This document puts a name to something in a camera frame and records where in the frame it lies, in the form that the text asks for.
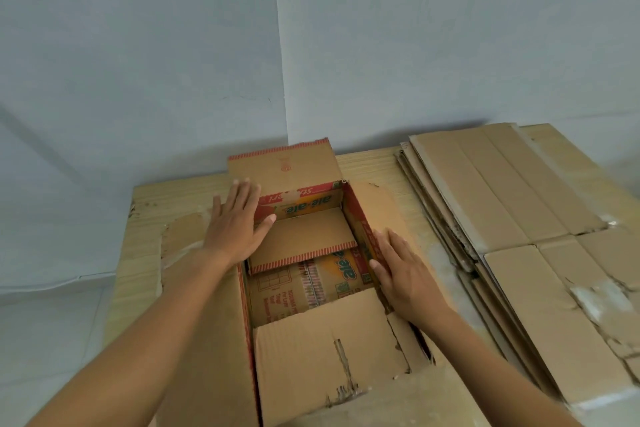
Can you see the light wooden table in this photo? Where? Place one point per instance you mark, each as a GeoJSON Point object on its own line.
{"type": "Point", "coordinates": [150, 221]}

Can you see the person's left hand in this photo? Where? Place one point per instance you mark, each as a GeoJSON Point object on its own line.
{"type": "Point", "coordinates": [235, 231]}

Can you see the person's right hand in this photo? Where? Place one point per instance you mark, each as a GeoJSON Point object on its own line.
{"type": "Point", "coordinates": [410, 286]}

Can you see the person's left forearm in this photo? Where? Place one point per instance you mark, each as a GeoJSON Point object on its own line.
{"type": "Point", "coordinates": [135, 341]}

